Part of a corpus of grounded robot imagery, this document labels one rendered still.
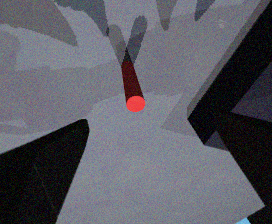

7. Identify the dark red peg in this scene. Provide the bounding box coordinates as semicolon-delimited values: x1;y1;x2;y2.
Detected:
121;61;145;112

